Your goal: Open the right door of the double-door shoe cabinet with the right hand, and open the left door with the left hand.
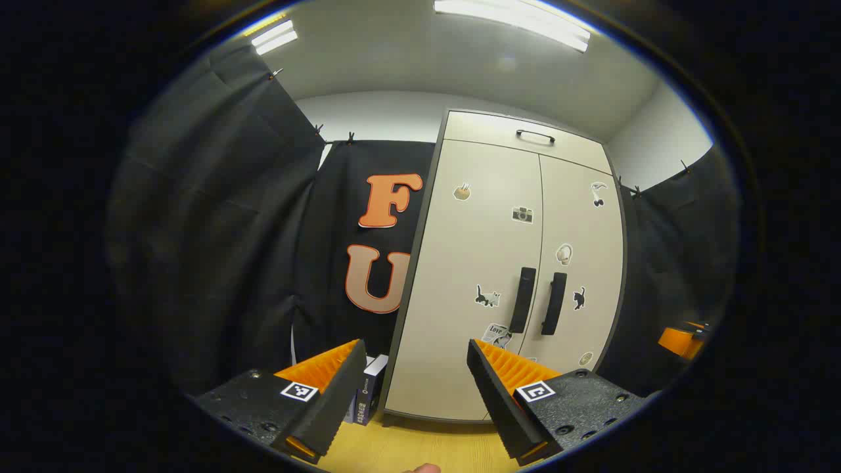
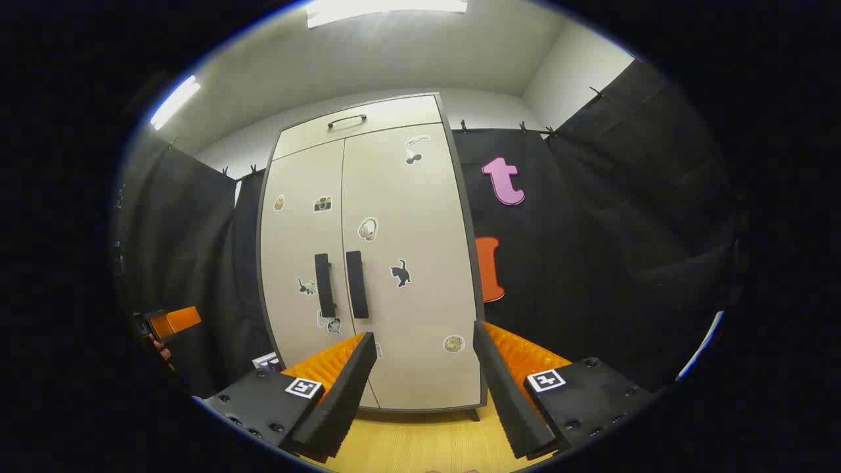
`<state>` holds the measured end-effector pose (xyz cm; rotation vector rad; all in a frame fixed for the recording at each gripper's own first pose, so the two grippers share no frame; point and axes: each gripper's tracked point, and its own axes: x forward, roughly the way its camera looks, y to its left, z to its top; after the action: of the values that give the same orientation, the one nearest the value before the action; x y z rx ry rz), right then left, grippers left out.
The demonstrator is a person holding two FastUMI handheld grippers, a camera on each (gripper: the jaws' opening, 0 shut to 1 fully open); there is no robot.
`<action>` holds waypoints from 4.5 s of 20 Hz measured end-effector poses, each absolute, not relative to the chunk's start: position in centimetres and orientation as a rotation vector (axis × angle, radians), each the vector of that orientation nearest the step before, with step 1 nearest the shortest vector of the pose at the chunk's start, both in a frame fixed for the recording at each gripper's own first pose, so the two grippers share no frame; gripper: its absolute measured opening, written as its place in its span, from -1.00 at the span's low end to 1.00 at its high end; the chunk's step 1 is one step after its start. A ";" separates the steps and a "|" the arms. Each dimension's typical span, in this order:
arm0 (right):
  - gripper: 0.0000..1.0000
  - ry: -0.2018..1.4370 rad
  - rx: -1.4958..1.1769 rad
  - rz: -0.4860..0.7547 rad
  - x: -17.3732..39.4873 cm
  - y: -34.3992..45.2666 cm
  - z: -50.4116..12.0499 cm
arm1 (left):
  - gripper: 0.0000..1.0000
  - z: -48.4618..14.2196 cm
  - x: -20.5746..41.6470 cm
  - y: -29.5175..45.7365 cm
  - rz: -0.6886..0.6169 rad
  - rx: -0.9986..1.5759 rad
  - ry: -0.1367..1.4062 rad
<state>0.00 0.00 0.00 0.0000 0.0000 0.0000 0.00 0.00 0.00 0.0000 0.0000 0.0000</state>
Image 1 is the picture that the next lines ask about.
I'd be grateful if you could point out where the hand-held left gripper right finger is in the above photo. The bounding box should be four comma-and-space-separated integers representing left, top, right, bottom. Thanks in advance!
467, 339, 648, 467

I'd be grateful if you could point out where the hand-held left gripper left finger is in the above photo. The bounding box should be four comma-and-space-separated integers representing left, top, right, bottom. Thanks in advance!
195, 339, 367, 464

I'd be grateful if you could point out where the black door handle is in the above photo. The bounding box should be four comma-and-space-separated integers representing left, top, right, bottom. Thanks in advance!
541, 272, 568, 336
509, 267, 537, 334

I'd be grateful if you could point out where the beige cabinet door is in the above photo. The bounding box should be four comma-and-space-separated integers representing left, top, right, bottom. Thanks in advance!
519, 154, 625, 375
384, 139, 544, 421

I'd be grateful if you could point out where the beige double-door shoe cabinet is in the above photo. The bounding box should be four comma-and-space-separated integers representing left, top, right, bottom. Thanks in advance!
380, 108, 628, 424

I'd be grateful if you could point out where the beige cabinet flap panel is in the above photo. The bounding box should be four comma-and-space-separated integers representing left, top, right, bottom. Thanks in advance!
442, 110, 613, 175

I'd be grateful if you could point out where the black backdrop cloth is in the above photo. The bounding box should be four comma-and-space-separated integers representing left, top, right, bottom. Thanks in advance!
108, 39, 438, 401
595, 148, 743, 398

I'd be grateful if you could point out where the long ceiling light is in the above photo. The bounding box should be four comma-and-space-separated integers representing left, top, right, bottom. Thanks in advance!
434, 0, 592, 53

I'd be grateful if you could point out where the small ceiling light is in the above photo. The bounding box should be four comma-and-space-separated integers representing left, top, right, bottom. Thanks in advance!
251, 20, 298, 56

